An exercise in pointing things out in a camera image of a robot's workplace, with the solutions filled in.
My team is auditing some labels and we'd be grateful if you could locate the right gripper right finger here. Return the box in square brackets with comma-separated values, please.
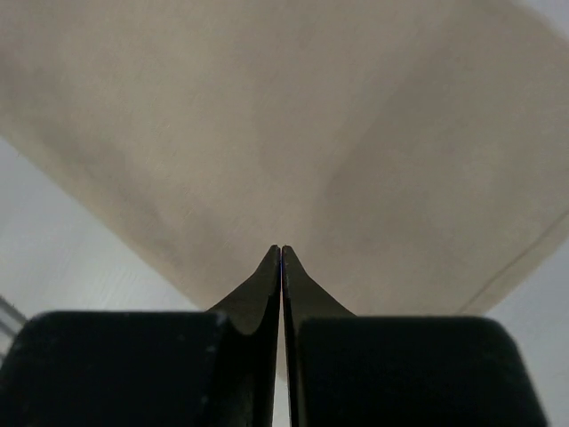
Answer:
[281, 246, 548, 426]

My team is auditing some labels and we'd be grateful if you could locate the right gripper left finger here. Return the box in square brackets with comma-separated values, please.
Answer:
[1, 246, 281, 426]

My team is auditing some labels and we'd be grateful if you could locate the beige cloth napkin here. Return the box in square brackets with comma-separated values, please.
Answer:
[1, 1, 568, 314]

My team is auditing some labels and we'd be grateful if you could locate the right side aluminium rail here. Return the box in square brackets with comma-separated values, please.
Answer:
[0, 295, 27, 343]

